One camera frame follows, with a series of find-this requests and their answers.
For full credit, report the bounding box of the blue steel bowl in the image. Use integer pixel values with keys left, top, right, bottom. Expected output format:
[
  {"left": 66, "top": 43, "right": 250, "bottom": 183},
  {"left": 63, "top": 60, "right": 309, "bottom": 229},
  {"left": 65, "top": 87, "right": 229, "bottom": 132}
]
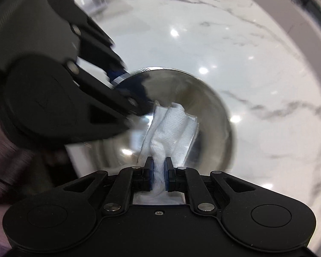
[{"left": 65, "top": 66, "right": 234, "bottom": 178}]

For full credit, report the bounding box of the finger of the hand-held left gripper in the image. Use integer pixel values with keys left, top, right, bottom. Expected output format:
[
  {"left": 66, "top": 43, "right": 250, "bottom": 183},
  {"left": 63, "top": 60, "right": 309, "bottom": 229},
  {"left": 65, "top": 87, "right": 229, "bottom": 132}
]
[
  {"left": 49, "top": 0, "right": 129, "bottom": 84},
  {"left": 65, "top": 62, "right": 153, "bottom": 126}
]

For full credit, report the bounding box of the white paper towel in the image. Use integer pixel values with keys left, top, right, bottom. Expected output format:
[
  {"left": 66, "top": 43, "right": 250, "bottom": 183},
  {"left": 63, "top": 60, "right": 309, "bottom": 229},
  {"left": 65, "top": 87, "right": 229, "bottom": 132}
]
[{"left": 134, "top": 101, "right": 199, "bottom": 206}]

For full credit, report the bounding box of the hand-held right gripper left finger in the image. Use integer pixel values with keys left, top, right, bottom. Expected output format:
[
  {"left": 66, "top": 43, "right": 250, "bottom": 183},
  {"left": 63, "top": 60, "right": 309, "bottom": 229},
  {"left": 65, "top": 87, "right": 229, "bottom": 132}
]
[{"left": 64, "top": 157, "right": 153, "bottom": 216}]

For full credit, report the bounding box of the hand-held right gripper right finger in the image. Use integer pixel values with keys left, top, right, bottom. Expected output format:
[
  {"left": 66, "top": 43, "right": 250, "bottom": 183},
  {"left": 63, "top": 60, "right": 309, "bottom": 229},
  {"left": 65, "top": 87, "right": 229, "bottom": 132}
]
[{"left": 164, "top": 157, "right": 255, "bottom": 216}]

